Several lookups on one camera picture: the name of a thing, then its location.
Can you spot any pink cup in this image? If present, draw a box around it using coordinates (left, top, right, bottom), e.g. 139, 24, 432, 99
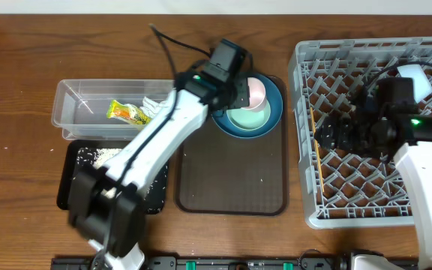
242, 77, 266, 113

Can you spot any dark blue plate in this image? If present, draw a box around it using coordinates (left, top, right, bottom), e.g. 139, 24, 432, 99
211, 73, 286, 139

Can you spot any light green bowl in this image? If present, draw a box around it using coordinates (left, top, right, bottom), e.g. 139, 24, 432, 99
226, 102, 271, 131

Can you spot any wooden chopstick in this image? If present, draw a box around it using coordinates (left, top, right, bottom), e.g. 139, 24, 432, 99
310, 107, 325, 195

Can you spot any light blue bowl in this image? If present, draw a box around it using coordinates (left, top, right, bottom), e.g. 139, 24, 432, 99
397, 64, 432, 103

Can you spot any white napkin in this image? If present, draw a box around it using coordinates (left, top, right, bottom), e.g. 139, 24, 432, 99
139, 97, 167, 119

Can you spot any yellow green snack wrapper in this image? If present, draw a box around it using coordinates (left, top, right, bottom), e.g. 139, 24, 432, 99
106, 100, 152, 125

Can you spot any white rice pile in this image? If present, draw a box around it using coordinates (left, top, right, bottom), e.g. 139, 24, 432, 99
73, 147, 169, 212

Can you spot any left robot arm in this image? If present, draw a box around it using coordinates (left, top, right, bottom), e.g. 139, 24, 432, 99
67, 39, 252, 269

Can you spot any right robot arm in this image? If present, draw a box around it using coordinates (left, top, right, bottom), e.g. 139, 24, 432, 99
314, 77, 432, 269

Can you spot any grey dishwasher rack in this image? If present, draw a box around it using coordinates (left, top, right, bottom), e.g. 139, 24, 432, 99
289, 37, 432, 229

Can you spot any black waste tray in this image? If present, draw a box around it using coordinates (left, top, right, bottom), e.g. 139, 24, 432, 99
56, 139, 164, 215

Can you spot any brown serving tray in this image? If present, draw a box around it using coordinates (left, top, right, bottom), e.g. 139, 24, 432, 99
173, 73, 290, 218

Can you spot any clear plastic bin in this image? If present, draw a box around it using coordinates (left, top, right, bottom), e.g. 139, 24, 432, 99
52, 79, 173, 140

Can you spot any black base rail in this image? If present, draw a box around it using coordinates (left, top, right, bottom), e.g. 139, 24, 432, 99
49, 256, 418, 270

